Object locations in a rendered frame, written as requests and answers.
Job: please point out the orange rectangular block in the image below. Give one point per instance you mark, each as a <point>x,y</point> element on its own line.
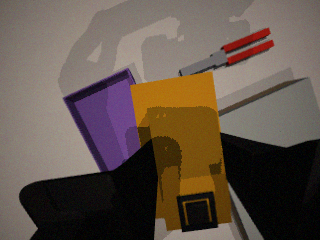
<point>181,117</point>

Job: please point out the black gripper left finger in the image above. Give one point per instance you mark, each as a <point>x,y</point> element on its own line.
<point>128,194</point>

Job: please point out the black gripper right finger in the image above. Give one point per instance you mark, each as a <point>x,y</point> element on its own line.
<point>277,186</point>

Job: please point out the purple rectangular tray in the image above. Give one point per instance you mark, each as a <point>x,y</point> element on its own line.
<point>104,115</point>

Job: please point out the grey panel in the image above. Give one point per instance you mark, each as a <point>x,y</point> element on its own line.
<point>283,115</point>

